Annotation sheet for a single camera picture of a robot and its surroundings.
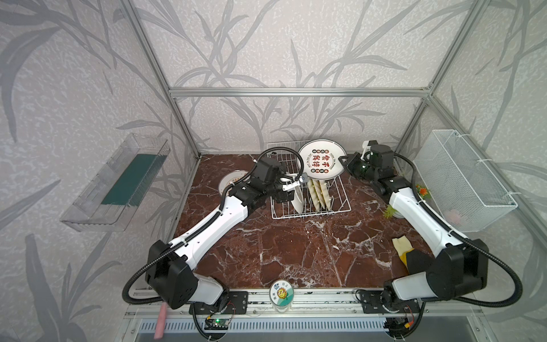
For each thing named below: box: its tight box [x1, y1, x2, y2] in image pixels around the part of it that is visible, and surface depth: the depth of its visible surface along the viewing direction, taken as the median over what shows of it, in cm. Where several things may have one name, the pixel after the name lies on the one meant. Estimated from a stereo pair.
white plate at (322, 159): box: [298, 138, 348, 181], surface depth 84 cm
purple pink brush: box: [153, 302, 168, 340], surface depth 70 cm
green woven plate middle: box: [311, 178, 326, 211], surface depth 89 cm
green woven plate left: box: [307, 178, 322, 213], surface depth 89 cm
